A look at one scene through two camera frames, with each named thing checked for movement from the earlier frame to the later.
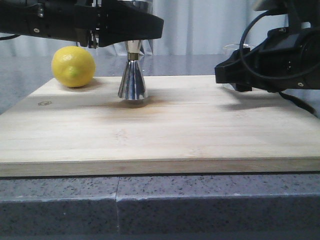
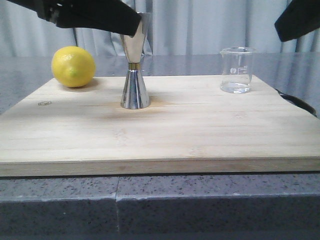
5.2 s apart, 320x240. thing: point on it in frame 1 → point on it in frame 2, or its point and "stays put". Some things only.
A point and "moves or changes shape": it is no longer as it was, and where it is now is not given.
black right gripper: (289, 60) → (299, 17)
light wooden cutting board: (187, 123) stays put
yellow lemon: (73, 66) stays put
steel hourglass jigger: (133, 86) moves or changes shape
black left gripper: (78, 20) → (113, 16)
